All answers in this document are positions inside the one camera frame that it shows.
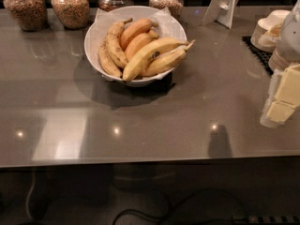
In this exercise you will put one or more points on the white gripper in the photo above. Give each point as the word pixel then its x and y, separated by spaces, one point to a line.
pixel 291 42

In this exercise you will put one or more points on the large front yellow banana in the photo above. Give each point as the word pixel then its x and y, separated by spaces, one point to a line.
pixel 148 53

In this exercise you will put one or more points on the right yellow banana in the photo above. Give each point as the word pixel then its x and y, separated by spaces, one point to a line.
pixel 166 61

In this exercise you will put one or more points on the white bowl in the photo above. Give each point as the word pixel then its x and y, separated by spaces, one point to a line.
pixel 93 41

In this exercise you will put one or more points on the middle orange-yellow banana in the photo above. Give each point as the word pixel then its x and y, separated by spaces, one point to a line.
pixel 139 42

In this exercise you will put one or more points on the orange-yellow banana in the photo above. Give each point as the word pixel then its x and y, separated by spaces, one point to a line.
pixel 139 42
pixel 138 27

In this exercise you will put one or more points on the upper orange-yellow banana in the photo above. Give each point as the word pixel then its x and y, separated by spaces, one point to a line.
pixel 138 27

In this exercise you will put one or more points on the spotted banana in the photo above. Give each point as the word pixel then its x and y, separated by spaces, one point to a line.
pixel 113 43
pixel 106 62

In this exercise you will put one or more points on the far left spotted banana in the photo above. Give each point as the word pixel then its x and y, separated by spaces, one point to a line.
pixel 106 62

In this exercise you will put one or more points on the front stack paper bowls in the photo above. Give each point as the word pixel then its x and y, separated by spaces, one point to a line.
pixel 278 61

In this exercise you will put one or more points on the stack paper bowls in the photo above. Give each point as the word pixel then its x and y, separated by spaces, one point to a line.
pixel 278 61
pixel 266 33

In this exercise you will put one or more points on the black rubber mat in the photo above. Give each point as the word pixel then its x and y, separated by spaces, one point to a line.
pixel 263 57

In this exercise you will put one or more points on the rear stack paper bowls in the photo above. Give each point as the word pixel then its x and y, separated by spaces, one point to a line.
pixel 266 33

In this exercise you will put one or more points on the white sign stand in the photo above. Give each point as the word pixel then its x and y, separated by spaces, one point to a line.
pixel 220 11

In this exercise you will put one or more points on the black power strip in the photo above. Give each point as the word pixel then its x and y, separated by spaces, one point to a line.
pixel 266 220

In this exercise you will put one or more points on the cereal glass jar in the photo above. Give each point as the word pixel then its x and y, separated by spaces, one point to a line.
pixel 73 14
pixel 167 0

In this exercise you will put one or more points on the far left cereal jar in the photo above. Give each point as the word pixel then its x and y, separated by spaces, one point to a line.
pixel 29 15

